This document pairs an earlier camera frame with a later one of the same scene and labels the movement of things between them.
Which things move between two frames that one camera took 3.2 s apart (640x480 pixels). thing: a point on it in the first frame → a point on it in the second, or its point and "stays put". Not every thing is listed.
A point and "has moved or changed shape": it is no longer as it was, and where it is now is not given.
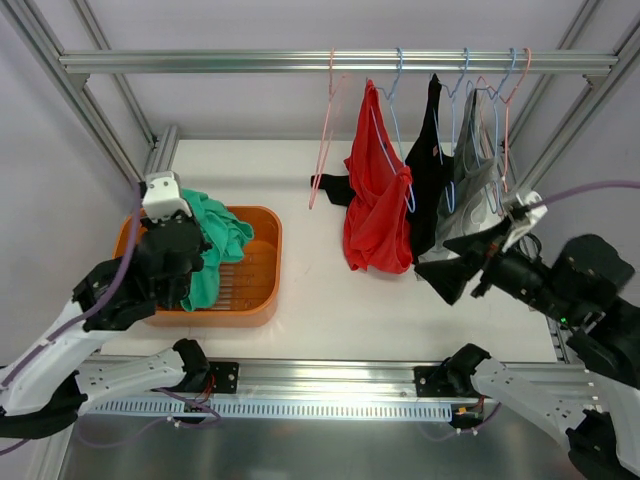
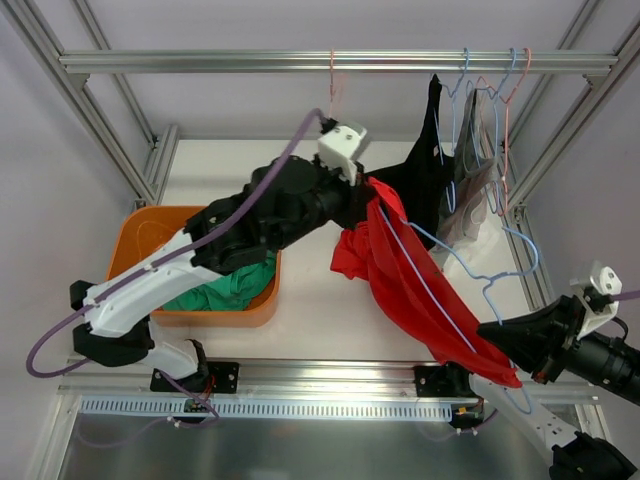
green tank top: (225, 234) has moved or changed shape
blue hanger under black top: (449, 186) stays put
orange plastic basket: (250, 290) stays put
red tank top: (378, 227) → (382, 248)
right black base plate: (432, 381) stays put
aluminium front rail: (303, 380) stays put
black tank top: (430, 174) stays put
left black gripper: (176, 232) → (358, 201)
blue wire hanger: (393, 129) → (488, 279)
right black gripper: (481, 265) → (552, 342)
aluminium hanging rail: (349, 62) stays put
